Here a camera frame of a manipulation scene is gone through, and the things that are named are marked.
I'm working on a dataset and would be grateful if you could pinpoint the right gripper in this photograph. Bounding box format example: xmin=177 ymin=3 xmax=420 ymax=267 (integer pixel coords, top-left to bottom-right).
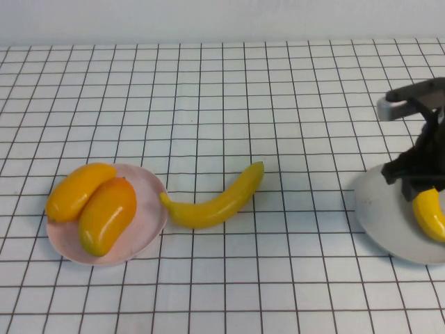
xmin=380 ymin=117 xmax=445 ymax=203

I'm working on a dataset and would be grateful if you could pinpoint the short yellow banana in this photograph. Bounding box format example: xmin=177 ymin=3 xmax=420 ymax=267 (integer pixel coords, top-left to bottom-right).
xmin=411 ymin=186 xmax=445 ymax=243

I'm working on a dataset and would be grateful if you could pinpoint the long yellow banana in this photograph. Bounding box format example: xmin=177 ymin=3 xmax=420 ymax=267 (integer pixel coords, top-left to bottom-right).
xmin=159 ymin=161 xmax=266 ymax=230

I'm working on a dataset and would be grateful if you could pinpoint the mango with red blush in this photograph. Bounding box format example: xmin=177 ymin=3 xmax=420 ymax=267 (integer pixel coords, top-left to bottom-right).
xmin=77 ymin=176 xmax=138 ymax=258

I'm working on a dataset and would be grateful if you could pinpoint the plain yellow mango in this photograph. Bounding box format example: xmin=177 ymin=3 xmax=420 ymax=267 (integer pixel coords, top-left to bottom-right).
xmin=45 ymin=162 xmax=118 ymax=224

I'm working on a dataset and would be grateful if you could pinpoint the grey round plate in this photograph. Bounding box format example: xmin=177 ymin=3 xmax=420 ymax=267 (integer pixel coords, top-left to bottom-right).
xmin=353 ymin=162 xmax=445 ymax=267

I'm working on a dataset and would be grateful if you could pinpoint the pink round plate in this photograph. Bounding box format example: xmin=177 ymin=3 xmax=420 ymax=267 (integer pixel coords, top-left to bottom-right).
xmin=46 ymin=163 xmax=170 ymax=267

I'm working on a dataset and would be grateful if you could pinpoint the white grid tablecloth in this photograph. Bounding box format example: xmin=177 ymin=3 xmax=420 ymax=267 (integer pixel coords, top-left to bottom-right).
xmin=0 ymin=37 xmax=445 ymax=334

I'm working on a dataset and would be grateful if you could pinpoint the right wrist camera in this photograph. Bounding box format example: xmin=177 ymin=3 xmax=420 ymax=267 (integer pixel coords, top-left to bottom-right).
xmin=376 ymin=77 xmax=445 ymax=122

